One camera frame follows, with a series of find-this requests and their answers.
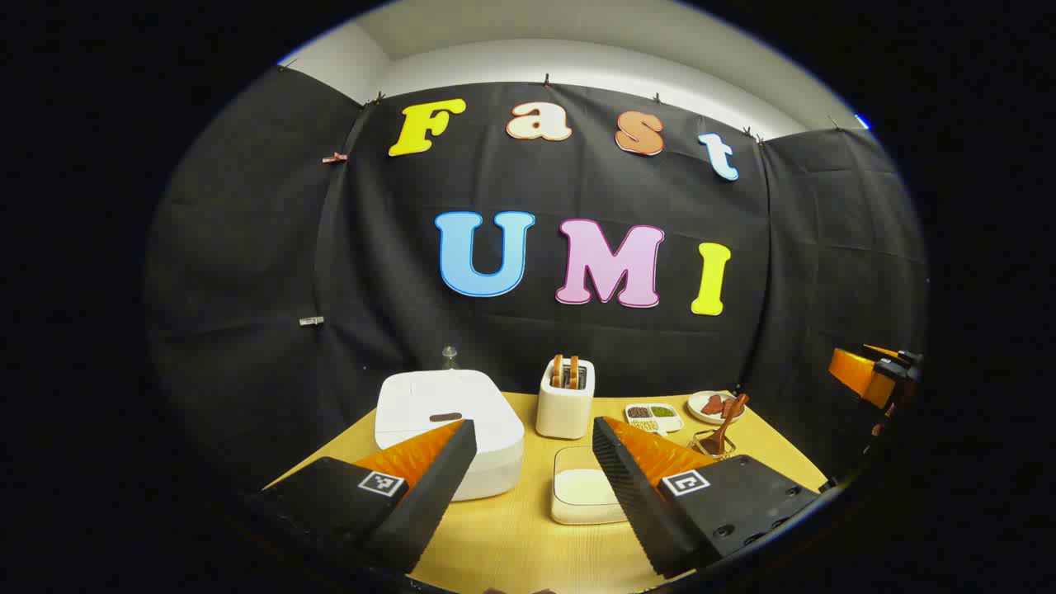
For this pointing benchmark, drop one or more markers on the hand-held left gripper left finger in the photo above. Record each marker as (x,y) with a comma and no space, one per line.
(429,503)

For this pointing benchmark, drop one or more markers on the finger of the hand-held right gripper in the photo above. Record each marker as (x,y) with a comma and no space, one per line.
(854,373)

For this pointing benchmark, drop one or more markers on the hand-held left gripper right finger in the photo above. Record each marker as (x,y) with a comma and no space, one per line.
(635,503)

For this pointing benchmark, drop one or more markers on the white rice cooker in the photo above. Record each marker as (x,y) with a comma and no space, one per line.
(429,396)

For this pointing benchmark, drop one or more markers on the brown wooden spoon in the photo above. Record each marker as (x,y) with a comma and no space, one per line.
(730,421)

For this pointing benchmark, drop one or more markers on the white rectangular container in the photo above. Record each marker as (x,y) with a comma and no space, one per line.
(569,516)

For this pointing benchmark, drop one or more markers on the yellow soybeans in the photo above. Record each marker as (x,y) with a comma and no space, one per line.
(644,426)

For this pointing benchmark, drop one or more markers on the white divided dish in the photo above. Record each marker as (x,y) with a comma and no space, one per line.
(652,419)

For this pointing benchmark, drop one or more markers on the white toaster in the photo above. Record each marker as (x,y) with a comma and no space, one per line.
(563,412)

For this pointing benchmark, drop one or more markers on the white round plate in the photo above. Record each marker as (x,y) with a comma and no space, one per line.
(695,404)

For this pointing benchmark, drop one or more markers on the red meat piece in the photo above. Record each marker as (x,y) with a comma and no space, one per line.
(728,406)
(711,405)

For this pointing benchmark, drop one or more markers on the toasted bread slice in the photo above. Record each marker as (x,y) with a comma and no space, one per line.
(573,373)
(558,371)

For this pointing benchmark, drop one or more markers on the small glass bottle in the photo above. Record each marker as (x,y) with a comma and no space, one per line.
(449,359)

